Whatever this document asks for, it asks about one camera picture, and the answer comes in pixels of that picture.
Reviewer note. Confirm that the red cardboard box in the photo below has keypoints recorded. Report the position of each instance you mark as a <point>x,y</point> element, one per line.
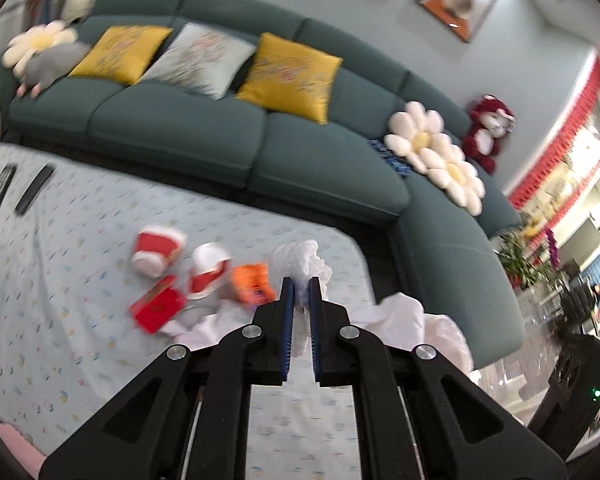
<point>155,307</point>

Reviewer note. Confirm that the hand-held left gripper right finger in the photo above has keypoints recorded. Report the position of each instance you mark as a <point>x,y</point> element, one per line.
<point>316,330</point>

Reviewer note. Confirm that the potted plant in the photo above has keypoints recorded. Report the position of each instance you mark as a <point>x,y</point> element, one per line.
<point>522,260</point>

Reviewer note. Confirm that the white plastic bag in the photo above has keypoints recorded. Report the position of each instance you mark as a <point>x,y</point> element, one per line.
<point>415,325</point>

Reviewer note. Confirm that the white crumpled paper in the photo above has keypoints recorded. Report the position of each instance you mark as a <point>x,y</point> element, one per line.
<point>215,322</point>

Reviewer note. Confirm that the white daisy cushion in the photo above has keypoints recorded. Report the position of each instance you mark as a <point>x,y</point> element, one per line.
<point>35,42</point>
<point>457,175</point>
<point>415,135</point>

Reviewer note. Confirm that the pale grey embroidered cushion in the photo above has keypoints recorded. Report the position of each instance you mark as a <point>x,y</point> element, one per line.
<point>200,60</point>

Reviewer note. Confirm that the orange snack packet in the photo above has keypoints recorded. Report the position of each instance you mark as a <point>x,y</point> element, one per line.
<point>250,285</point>

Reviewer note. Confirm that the crushed red white paper cup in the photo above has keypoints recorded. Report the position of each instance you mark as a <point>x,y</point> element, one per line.
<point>157,250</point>

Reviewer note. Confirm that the red paper cup with emblem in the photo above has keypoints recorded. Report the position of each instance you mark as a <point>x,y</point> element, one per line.
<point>207,272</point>

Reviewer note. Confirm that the grey plush toy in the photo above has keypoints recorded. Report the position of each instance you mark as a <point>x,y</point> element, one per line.
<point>50,65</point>

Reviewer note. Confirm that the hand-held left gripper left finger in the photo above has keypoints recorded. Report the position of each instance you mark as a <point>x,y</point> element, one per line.
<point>287,330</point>

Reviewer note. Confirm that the white tissue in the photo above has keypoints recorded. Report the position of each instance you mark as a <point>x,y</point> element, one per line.
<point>300,262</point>

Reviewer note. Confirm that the red teddy bear plush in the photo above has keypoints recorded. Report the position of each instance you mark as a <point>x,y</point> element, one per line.
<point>485,130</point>

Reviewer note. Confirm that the teal sofa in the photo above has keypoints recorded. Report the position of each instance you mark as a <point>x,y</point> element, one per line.
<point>180,120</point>

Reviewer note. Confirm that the yellow embroidered cushion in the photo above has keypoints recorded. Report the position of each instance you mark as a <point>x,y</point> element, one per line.
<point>290,77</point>
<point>120,52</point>

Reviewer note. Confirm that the blue patterned cloth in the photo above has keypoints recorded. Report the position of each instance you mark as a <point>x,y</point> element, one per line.
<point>390,152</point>

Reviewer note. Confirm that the red paper garland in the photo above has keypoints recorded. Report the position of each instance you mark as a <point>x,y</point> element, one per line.
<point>560,135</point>

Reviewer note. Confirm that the pink fluffy cloth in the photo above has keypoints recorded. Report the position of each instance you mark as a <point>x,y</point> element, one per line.
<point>17,447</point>

